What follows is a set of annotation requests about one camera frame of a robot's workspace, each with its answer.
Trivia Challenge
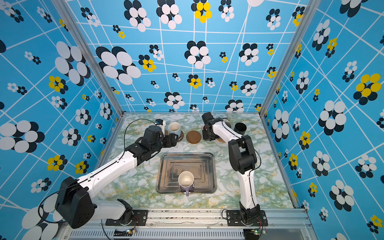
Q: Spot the round brown coaster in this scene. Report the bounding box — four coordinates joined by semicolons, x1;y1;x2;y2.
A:
178;131;184;142
186;131;202;144

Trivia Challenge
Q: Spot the white mug blue handle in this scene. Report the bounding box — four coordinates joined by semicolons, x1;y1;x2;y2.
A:
168;122;182;137

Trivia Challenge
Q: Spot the black mug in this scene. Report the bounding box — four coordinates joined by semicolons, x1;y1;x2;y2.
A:
234;123;247;136

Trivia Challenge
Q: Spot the white mug purple handle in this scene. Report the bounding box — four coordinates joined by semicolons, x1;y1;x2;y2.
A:
178;171;195;197

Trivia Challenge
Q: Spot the grey metallic mug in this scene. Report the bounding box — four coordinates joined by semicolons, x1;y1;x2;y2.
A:
225;122;232;129

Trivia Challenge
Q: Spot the round brown coaster front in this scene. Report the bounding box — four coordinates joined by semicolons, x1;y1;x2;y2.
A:
178;131;184;142

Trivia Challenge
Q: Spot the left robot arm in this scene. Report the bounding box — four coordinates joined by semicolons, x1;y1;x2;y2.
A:
55;126;179;229

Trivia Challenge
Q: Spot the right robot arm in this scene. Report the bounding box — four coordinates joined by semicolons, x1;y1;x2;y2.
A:
202;112;268;226

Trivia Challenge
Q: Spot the metal serving tray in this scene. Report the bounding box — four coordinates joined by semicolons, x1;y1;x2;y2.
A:
156;153;217;194

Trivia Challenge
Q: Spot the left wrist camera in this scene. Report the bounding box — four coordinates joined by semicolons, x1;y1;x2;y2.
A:
155;119;166;131

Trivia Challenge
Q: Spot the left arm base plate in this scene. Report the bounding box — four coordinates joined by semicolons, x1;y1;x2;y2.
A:
105;210;149;227

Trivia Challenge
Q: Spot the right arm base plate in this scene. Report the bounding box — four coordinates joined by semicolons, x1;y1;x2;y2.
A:
223;210;269;228

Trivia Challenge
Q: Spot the aluminium front frame rail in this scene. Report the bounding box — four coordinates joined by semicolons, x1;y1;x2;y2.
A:
56;209;318;240

